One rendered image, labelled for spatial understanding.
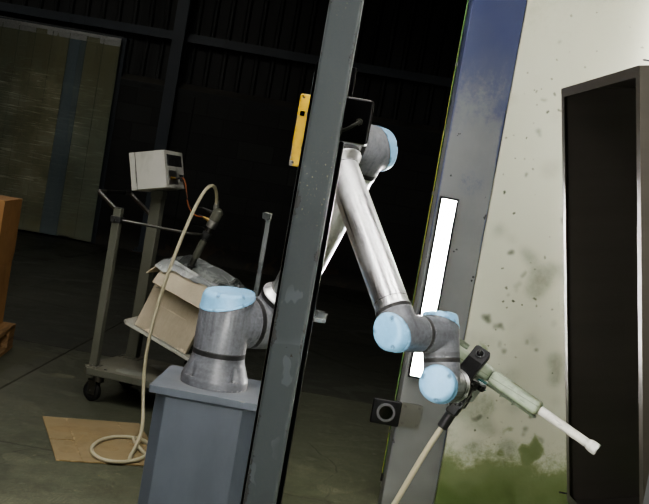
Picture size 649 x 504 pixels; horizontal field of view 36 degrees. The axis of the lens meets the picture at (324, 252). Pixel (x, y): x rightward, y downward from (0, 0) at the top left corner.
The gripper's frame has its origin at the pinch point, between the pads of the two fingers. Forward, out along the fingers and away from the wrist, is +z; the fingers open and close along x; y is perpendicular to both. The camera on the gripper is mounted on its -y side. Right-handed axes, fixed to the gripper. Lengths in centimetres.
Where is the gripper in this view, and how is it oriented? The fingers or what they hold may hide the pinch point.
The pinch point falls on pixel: (476, 378)
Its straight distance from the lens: 277.2
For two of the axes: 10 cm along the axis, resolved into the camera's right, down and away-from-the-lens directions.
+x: 7.7, 5.1, -3.8
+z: 3.7, 1.3, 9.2
